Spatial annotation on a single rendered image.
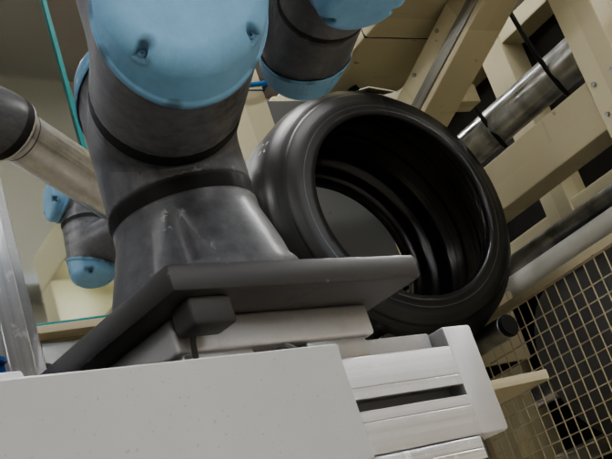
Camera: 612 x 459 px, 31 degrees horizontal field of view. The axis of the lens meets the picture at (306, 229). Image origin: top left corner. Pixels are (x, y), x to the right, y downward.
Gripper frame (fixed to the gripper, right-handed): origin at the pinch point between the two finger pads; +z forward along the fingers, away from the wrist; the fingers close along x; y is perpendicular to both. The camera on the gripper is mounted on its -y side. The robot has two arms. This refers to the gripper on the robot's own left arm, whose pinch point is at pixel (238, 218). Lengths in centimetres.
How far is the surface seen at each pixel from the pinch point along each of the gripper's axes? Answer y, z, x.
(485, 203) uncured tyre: -1, 49, -12
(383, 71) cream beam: 49, 55, 15
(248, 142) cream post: 33.0, 20.9, 26.0
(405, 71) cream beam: 50, 62, 15
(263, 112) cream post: 41, 27, 26
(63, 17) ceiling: 310, 104, 342
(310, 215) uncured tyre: -5.0, 8.1, -11.3
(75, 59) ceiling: 312, 125, 385
